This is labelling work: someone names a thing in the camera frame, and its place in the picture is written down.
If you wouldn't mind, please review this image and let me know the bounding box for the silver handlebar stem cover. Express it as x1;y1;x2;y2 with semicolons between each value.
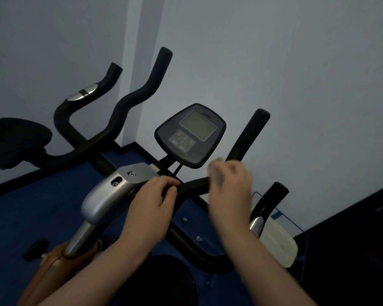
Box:
81;162;162;225

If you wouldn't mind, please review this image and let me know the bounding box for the black padded elbow rest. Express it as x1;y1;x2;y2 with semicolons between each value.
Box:
0;117;53;171

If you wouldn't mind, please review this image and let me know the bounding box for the person's left hand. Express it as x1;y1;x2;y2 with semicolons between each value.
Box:
121;176;181;253

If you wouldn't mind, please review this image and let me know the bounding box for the black bike seat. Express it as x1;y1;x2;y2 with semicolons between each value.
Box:
115;255;199;306

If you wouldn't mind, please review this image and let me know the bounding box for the black exercise bike handlebar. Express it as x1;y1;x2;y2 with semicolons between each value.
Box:
28;47;290;274

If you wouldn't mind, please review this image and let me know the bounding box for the black adjustment knob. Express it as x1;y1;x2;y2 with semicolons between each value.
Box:
23;239;50;262

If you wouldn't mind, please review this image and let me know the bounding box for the black bike console display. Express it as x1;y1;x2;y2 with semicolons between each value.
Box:
154;103;227;169

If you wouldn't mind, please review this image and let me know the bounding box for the person's left forearm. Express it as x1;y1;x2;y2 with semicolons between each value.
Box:
38;234;151;306

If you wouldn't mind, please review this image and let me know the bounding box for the silver grip pulse sensor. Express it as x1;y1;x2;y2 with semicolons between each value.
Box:
66;83;98;102
249;217;264;238

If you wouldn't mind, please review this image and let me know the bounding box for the person's right hand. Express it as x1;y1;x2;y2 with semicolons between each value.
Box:
208;160;253;235

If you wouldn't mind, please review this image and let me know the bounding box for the large black equipment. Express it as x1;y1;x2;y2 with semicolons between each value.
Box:
302;181;383;306

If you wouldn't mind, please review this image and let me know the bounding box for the orange exercise bike frame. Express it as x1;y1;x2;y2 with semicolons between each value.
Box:
17;238;110;306

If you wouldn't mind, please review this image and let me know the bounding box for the person's right forearm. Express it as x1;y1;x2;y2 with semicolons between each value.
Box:
216;224;317;306

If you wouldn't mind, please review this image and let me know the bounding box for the silver bike post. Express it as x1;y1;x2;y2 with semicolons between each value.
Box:
64;221;99;259

